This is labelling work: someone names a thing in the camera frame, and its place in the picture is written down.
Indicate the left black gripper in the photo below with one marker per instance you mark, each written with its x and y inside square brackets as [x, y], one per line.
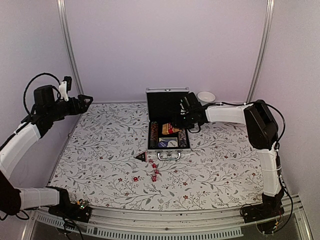
[76, 110]

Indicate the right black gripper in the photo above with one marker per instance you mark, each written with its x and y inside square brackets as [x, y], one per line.
[177, 122]

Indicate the red playing card deck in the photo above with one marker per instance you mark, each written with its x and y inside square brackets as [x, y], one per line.
[168, 129]

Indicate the aluminium poker case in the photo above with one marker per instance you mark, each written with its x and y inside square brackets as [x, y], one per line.
[162, 104]

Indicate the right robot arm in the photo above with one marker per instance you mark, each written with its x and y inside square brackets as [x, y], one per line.
[262, 131]

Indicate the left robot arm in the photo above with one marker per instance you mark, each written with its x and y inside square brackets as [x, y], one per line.
[50, 105]

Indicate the right poker chip row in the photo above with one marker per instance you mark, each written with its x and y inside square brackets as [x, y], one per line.
[182, 139]

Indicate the poker chip row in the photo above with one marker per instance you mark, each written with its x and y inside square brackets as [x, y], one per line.
[154, 128]
[182, 139]

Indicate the white dealer chip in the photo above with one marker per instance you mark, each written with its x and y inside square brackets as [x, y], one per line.
[172, 144]

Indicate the blue playing card deck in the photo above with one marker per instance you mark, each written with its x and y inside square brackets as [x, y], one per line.
[168, 139]

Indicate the white bowl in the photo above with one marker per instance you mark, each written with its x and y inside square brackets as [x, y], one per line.
[206, 97]

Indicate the blue small blind chip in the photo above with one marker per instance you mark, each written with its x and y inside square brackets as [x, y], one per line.
[162, 144]

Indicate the left poker chip row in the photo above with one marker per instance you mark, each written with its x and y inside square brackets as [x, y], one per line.
[154, 128]

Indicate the triangular all in button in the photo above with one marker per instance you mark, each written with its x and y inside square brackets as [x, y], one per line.
[141, 156]

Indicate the floral table cloth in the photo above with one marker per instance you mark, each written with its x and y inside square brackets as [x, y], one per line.
[221, 170]

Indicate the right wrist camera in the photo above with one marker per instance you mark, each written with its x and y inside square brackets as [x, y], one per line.
[184, 104]

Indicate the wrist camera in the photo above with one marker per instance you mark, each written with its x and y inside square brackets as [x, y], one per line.
[65, 86]
[184, 104]

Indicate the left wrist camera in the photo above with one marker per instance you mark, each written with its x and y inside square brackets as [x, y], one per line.
[65, 86]

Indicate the left aluminium frame post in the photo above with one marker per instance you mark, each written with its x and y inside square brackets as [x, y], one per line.
[62, 12]

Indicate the aluminium frame post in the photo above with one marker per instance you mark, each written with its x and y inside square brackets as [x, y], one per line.
[62, 12]
[267, 25]

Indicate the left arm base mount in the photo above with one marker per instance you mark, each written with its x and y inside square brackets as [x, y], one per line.
[80, 212]

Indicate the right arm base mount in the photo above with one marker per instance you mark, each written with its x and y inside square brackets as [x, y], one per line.
[257, 212]

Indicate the front aluminium rail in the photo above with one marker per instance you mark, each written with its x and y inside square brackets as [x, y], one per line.
[211, 224]

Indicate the right aluminium frame post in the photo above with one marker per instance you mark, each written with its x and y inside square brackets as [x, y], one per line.
[267, 25]

